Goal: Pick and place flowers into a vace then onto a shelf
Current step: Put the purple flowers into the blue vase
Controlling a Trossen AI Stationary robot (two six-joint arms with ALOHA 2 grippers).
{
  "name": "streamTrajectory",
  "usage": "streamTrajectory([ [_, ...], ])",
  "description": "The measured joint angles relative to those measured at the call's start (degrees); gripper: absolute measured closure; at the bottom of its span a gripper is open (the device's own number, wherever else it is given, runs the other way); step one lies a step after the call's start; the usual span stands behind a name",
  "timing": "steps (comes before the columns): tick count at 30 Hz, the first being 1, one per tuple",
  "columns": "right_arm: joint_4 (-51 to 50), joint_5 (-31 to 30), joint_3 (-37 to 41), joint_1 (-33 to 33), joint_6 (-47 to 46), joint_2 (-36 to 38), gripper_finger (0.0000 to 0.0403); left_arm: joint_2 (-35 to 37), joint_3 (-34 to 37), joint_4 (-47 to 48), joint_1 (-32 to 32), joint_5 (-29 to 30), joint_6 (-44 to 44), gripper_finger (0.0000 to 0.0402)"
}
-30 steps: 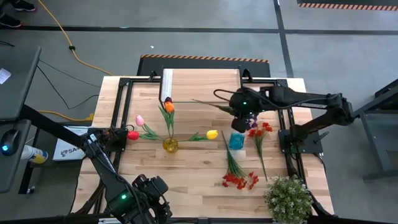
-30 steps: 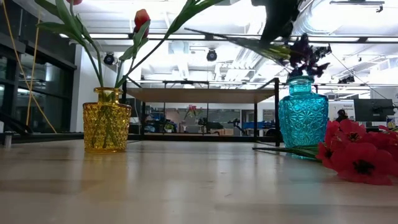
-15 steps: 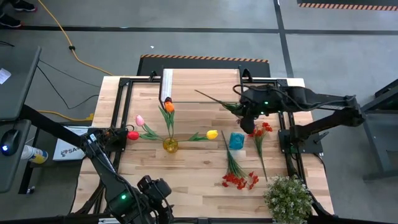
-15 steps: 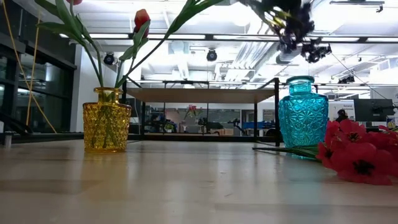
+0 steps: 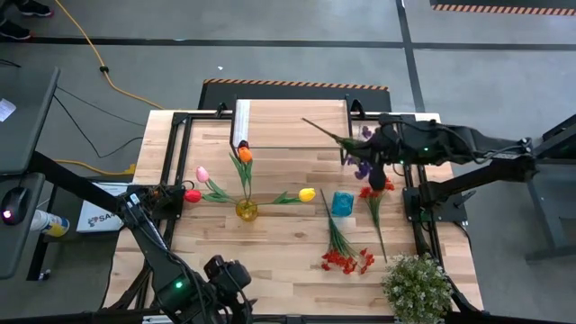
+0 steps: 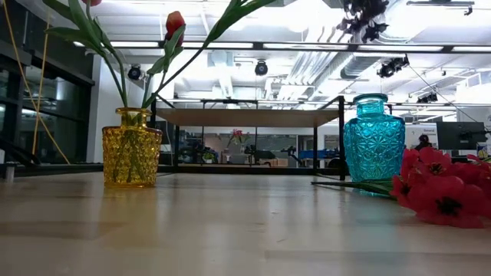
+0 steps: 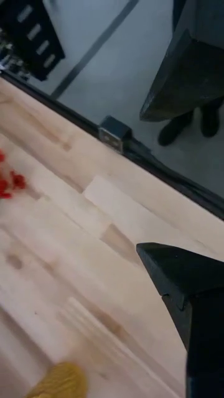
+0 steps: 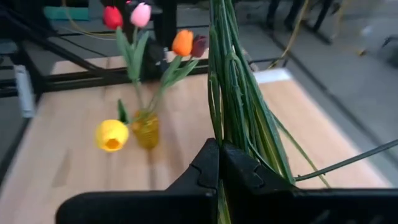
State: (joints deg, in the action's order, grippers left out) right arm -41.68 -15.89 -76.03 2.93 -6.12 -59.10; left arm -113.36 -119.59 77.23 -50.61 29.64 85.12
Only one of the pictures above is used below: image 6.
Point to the yellow glass vase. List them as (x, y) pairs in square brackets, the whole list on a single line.
[(132, 153)]

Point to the yellow artificial tulip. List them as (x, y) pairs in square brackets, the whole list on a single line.
[(230, 17)]

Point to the blue glass vase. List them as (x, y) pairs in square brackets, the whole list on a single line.
[(374, 142)]

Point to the orange artificial tulip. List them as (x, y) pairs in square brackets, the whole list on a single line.
[(174, 21)]

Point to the red artificial tulip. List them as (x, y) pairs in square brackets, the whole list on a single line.
[(65, 33)]

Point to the large red flower bunch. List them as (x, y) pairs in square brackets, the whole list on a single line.
[(449, 203)]

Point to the pink potted flower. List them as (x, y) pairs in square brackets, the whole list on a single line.
[(237, 134)]

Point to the person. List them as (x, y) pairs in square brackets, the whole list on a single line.
[(424, 142)]

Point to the black monitor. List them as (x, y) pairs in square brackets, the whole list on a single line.
[(460, 134)]

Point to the wooden shelf with black frame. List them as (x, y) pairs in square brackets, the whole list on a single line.
[(249, 117)]

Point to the black ceiling camera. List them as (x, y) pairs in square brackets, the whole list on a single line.
[(427, 98), (134, 72), (261, 68)]

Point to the black ceiling light rail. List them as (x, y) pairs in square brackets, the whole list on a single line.
[(307, 46)]

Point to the silver ventilation duct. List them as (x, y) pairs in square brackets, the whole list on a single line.
[(399, 27), (356, 67)]

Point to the black ceiling camera rig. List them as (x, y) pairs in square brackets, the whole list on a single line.
[(391, 67)]

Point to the white wall sign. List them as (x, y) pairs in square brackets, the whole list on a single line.
[(412, 132)]

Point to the grey metal post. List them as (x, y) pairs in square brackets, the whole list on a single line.
[(10, 172)]

